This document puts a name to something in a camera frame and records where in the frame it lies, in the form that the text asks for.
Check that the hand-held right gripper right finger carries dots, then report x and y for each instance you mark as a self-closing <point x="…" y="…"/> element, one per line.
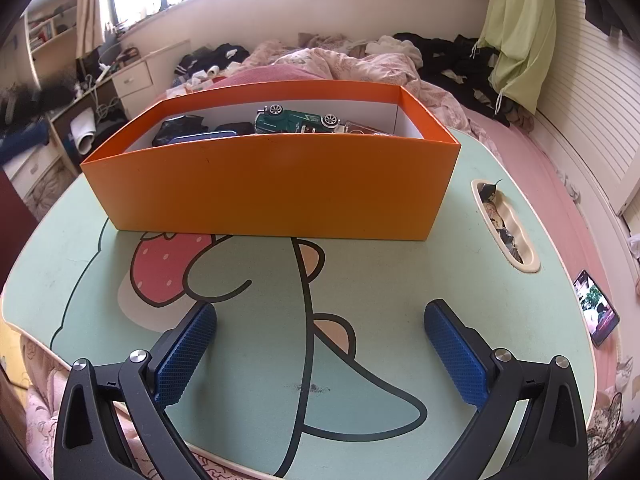
<point x="455" y="355"/>

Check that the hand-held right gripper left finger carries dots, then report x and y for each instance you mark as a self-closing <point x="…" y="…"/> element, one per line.
<point x="185" y="355"/>

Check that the orange cardboard box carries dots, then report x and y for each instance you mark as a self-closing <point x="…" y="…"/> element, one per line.
<point x="270" y="185"/>

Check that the blue case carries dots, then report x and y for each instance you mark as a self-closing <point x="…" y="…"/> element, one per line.
<point x="210" y="136"/>

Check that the black lace pouch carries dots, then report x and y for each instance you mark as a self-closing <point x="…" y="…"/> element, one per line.
<point x="177" y="130"/>

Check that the black embossed case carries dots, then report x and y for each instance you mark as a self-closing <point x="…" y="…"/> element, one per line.
<point x="235" y="128"/>

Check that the brown playing card box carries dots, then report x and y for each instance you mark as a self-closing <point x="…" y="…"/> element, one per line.
<point x="367" y="129"/>

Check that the green toy car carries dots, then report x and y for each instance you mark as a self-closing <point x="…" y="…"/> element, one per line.
<point x="292" y="121"/>

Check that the green cartoon desktop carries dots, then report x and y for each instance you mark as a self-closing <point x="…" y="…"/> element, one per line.
<point x="400" y="270"/>

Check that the lit screen tablet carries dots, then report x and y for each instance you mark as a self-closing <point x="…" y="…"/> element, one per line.
<point x="597" y="307"/>

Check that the pink bed sheet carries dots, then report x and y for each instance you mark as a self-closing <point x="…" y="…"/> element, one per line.
<point x="550" y="200"/>

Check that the white louvred door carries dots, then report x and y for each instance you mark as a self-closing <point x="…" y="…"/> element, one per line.
<point x="590" y="110"/>

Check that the white nightstand with drawers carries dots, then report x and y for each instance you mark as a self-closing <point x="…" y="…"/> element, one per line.
<point x="132" y="80"/>

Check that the dark pink blanket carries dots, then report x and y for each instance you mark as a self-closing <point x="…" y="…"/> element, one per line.
<point x="270" y="77"/>

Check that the black clothes pile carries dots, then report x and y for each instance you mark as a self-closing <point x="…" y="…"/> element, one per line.
<point x="450" y="60"/>

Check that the black white striped clothes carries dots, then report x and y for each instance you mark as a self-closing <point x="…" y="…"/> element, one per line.
<point x="225" y="55"/>

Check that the pink floral quilt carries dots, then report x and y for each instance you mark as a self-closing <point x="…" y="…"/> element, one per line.
<point x="350" y="67"/>

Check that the white cloth heap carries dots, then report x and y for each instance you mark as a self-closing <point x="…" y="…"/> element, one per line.
<point x="395" y="50"/>

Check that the light green hanging garment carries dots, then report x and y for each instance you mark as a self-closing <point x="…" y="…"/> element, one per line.
<point x="520" y="35"/>

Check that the white bookshelf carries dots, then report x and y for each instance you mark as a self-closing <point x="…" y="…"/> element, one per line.
<point x="50" y="25"/>

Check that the beige curtain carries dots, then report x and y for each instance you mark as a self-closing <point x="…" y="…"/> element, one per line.
<point x="92" y="0"/>

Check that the black hanging garment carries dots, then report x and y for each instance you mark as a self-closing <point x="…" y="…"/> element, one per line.
<point x="600" y="5"/>

